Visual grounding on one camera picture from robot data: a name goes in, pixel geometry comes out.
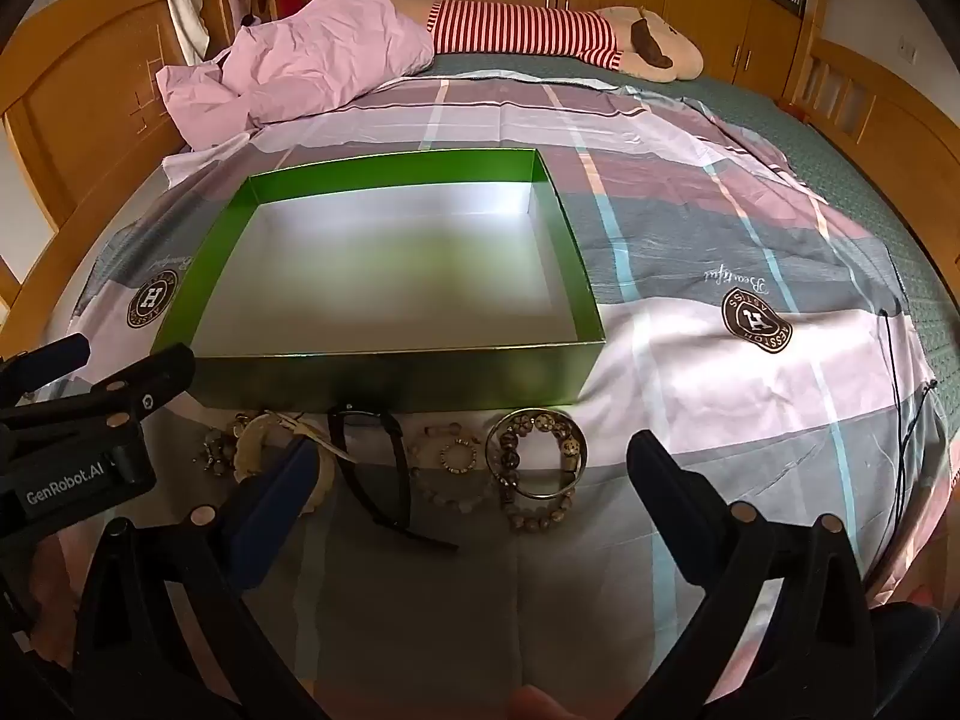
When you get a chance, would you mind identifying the small metallic bead bracelet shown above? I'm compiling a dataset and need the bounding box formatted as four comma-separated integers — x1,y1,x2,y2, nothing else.
193,427,237,481

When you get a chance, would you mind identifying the small gem-studded ring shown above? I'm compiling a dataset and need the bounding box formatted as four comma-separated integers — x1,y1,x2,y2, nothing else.
437,439,481,475

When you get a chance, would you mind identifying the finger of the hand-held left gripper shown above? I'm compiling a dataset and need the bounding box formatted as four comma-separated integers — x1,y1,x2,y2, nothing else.
0,335,92,410
0,343,197,458

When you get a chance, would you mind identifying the person's dark blue clothing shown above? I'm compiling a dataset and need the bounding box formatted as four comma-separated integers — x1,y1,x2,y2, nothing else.
862,600,947,720

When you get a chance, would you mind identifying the dark bead bracelet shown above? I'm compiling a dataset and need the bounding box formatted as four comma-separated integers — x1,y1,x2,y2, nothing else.
495,412,575,492

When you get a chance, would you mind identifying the plaid bed sheet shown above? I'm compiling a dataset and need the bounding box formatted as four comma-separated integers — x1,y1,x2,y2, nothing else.
45,75,946,720

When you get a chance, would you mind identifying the brown speckled bead bracelet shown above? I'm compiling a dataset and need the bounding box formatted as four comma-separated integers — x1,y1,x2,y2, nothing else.
501,487,578,535

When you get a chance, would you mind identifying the green cardboard box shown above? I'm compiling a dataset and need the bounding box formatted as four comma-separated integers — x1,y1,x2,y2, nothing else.
150,148,607,415

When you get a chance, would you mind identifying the wooden bed headboard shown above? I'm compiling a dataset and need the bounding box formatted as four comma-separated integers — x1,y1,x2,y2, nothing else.
0,0,248,361

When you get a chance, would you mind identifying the person's right hand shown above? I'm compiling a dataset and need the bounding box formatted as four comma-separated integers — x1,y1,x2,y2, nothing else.
508,685,575,720

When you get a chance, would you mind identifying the pink quilt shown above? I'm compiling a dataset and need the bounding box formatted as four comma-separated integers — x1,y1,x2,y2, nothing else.
156,0,436,151

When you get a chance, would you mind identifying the striped plush dog toy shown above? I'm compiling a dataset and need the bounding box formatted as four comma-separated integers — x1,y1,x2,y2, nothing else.
397,0,706,83

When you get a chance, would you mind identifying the silver bangle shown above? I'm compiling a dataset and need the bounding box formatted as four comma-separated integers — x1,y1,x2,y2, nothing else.
484,407,590,500

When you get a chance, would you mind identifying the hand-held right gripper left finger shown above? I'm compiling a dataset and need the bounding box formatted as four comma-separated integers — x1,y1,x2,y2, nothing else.
75,435,331,720

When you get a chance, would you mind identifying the black cable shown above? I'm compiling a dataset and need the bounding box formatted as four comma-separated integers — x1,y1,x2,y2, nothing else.
874,240,938,481

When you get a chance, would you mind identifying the pale pink bead bracelet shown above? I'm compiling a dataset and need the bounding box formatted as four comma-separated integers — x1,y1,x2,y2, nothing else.
409,424,488,515

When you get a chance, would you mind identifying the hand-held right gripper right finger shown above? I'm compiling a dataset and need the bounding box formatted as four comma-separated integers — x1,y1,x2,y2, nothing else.
622,430,880,720

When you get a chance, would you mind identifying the cream bangle with tag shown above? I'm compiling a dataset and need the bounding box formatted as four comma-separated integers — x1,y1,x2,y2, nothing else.
229,412,338,515

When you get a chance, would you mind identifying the wooden bed footboard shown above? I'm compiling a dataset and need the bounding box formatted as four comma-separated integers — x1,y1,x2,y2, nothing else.
799,15,960,263

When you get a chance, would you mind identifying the white garment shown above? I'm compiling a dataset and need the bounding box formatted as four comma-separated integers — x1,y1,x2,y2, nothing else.
157,0,215,65

